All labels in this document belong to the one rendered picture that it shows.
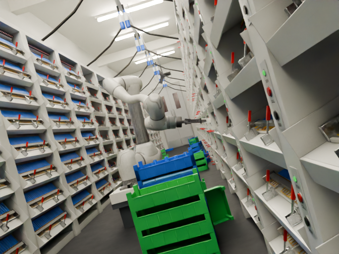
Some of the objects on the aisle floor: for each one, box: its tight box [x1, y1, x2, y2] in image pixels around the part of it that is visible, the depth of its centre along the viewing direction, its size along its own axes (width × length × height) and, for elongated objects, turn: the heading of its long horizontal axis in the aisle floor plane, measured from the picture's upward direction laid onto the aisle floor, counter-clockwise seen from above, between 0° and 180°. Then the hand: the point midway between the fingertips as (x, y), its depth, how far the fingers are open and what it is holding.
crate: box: [204, 185, 234, 226], centre depth 199 cm, size 8×30×20 cm, turn 17°
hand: (206, 120), depth 230 cm, fingers open, 3 cm apart
